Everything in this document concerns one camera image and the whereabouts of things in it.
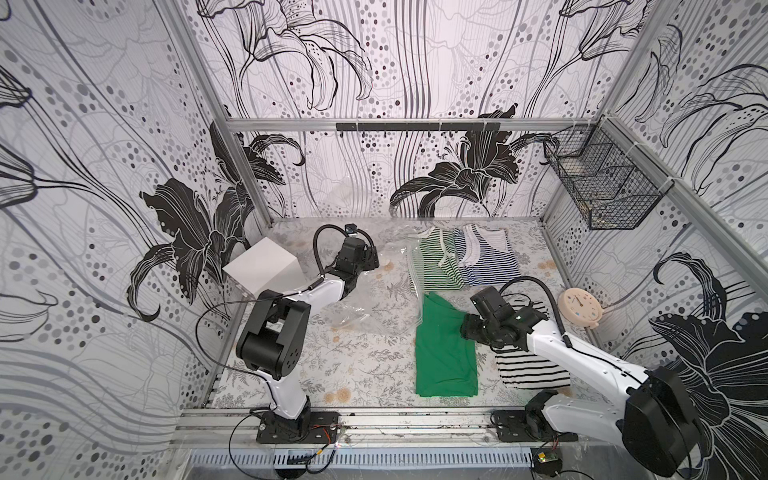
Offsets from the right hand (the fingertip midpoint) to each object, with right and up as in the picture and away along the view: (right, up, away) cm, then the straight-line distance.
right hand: (470, 328), depth 85 cm
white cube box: (-63, +18, +8) cm, 66 cm away
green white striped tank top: (-7, +17, +18) cm, 26 cm away
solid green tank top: (-8, -8, -3) cm, 12 cm away
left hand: (-31, +21, +11) cm, 39 cm away
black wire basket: (+43, +47, +4) cm, 64 cm away
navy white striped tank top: (+12, +21, +24) cm, 34 cm away
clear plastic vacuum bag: (-25, +7, +13) cm, 29 cm away
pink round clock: (+36, +5, +5) cm, 36 cm away
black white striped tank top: (+14, -10, -4) cm, 18 cm away
